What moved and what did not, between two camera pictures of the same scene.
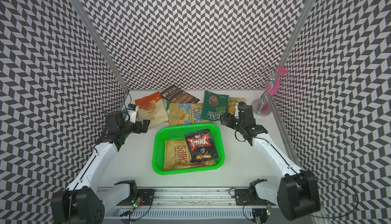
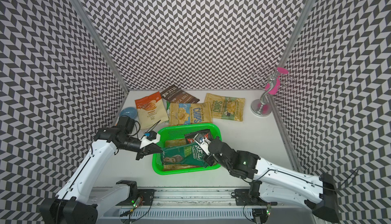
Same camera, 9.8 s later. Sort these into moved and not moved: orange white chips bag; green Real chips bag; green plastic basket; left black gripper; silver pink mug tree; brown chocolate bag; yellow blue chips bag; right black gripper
Moved: green Real chips bag; left black gripper; right black gripper
Not moved: green plastic basket; yellow blue chips bag; brown chocolate bag; orange white chips bag; silver pink mug tree
